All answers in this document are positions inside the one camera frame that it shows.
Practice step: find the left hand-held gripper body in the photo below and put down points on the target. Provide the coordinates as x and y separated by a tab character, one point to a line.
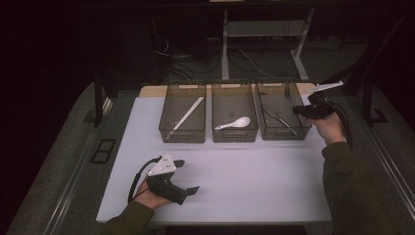
163	187

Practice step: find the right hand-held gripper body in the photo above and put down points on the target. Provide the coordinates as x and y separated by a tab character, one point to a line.
319	109

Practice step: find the steel table knife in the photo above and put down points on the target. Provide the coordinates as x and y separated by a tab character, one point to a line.
288	128

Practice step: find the smoky transparent plastic bin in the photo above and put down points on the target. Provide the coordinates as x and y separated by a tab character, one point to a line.
277	98
235	104
173	104

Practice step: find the white chopstick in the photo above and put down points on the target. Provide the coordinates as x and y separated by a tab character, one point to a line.
192	109
181	122

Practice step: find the white ceramic spoon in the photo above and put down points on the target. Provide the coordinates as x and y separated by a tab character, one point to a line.
241	122

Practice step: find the person's left hand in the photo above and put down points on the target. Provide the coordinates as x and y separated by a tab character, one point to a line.
148	197

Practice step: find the person's right hand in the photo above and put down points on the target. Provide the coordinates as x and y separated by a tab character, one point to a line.
329	129

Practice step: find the white table cover sheet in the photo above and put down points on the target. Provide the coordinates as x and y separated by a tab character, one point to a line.
228	182

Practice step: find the black metal stand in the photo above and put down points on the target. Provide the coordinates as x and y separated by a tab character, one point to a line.
367	101
98	104

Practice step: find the white metal frame stand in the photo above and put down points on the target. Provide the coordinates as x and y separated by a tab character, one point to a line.
225	49

